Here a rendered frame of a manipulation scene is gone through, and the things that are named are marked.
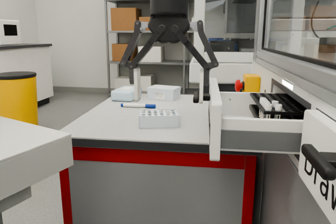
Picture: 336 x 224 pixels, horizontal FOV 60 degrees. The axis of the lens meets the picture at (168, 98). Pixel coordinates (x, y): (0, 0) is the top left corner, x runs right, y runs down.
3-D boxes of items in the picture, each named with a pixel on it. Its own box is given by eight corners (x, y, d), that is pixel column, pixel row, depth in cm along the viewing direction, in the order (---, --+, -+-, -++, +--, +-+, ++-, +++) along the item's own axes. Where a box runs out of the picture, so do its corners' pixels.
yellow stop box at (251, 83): (242, 99, 92) (244, 76, 91) (240, 94, 99) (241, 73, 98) (259, 99, 92) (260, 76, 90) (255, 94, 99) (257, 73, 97)
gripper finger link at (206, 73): (203, 60, 60) (218, 60, 60) (203, 84, 61) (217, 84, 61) (203, 61, 59) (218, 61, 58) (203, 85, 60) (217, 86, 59)
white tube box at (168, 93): (146, 99, 129) (146, 87, 127) (155, 95, 136) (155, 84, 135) (173, 101, 124) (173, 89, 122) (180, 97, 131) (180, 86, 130)
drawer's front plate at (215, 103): (209, 162, 52) (211, 101, 49) (208, 117, 80) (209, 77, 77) (219, 162, 51) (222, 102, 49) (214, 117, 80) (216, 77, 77)
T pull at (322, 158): (323, 182, 29) (325, 169, 28) (299, 152, 36) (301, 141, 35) (363, 185, 28) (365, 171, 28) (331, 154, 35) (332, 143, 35)
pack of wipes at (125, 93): (131, 102, 122) (131, 91, 121) (110, 101, 124) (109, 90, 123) (142, 95, 136) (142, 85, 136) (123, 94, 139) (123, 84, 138)
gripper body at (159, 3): (144, -8, 54) (144, 43, 56) (189, -8, 53) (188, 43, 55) (151, -3, 62) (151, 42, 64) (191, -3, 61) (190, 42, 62)
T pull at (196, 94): (192, 103, 61) (192, 97, 60) (194, 96, 68) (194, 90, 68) (210, 104, 60) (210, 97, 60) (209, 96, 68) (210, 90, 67)
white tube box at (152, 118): (138, 128, 88) (138, 116, 88) (139, 120, 97) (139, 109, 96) (179, 127, 89) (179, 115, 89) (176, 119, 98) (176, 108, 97)
